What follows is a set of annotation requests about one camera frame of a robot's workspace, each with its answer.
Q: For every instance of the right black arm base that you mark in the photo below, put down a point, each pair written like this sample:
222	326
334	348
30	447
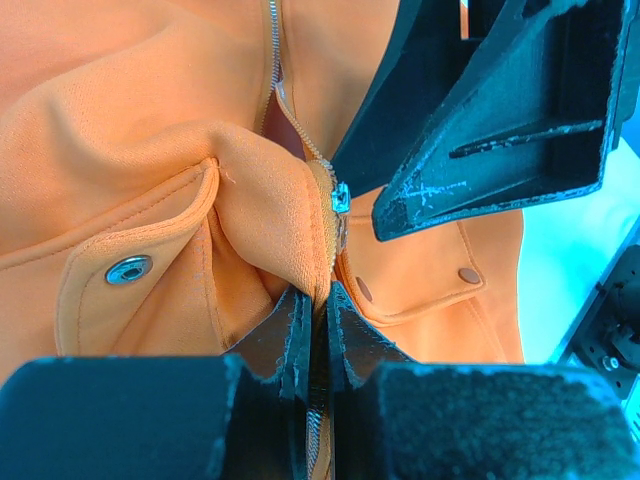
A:
607	337

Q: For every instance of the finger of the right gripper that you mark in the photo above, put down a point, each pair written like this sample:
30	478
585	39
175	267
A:
424	58
531	119

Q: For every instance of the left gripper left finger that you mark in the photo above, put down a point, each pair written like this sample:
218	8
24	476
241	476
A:
240	415

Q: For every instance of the orange jacket pink lining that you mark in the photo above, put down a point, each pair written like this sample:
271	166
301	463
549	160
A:
166	176

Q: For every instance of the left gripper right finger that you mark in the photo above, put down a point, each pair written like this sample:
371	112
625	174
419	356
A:
396	418

